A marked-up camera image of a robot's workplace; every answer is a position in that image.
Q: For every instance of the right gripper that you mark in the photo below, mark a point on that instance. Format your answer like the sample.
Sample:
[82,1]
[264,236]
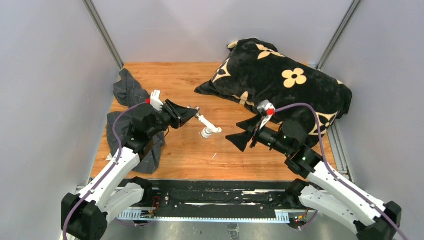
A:
[240,140]

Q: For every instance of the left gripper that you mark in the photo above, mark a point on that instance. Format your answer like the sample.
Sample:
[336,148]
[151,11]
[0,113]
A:
[179,115]

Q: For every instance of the metal tee pipe fitting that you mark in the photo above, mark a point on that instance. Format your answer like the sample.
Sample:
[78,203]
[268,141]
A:
[195,110]

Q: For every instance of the white plastic water faucet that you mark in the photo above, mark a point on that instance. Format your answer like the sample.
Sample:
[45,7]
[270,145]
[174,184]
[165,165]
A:
[209,128]

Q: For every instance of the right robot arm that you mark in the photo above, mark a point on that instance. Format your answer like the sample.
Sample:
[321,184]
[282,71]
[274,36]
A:
[321,187]

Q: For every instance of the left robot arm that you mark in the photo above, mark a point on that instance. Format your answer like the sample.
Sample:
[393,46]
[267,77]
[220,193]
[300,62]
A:
[87,214]

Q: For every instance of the black floral plush blanket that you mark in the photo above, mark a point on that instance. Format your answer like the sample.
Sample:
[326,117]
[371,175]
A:
[255,71]

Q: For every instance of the grey checked cloth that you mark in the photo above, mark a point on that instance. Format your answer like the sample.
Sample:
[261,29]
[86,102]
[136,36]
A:
[129,92]

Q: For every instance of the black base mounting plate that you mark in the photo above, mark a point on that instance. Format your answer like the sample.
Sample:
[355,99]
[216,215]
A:
[220,201]

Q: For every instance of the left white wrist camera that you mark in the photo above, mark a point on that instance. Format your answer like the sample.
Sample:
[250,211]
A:
[155,100]

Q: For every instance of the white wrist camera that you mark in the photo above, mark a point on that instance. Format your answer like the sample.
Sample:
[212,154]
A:
[266,110]
[155,100]

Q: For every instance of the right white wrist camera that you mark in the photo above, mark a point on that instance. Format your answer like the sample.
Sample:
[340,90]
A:
[266,110]

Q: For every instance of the left aluminium frame post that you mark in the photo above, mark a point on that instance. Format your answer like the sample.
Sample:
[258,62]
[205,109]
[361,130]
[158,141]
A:
[97,20]

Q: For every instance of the aluminium frame post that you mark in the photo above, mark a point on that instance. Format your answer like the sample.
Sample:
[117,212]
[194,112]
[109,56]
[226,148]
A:
[97,20]
[343,25]

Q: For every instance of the right aluminium frame post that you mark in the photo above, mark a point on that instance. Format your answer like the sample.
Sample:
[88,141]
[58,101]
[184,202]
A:
[343,25]

